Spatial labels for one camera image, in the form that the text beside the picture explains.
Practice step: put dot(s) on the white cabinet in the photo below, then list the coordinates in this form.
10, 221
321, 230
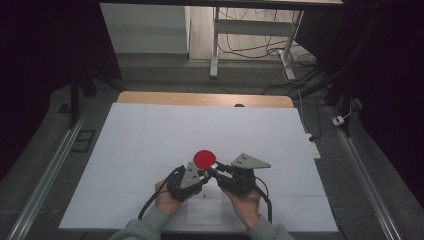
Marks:
145, 30

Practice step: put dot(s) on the round red ink pad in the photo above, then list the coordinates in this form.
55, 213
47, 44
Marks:
204, 159

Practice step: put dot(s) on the person's right hand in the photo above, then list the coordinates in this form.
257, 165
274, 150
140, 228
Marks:
245, 206

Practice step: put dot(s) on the black stand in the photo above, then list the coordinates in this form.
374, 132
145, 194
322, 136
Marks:
341, 83
75, 100

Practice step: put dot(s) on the white power strip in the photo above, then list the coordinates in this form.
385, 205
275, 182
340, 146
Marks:
314, 148

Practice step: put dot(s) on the person's left hand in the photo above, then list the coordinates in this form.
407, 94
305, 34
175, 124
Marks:
168, 203

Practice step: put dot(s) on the white table cover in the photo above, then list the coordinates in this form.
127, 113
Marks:
166, 130

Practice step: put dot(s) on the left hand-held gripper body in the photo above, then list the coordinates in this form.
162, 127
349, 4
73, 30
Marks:
186, 183

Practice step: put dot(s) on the small white adapter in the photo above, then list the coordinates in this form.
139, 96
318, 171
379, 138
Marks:
338, 120

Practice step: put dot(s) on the white desk frame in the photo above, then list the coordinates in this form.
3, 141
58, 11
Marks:
253, 28

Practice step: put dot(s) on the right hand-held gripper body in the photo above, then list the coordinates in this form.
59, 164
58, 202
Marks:
238, 180

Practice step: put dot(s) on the white paper sheet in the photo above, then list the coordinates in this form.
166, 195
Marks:
206, 210

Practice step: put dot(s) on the dark table grommet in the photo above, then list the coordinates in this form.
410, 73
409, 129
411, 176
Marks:
239, 105

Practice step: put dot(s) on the metal floor rail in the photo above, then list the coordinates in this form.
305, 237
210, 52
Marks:
366, 180
43, 180

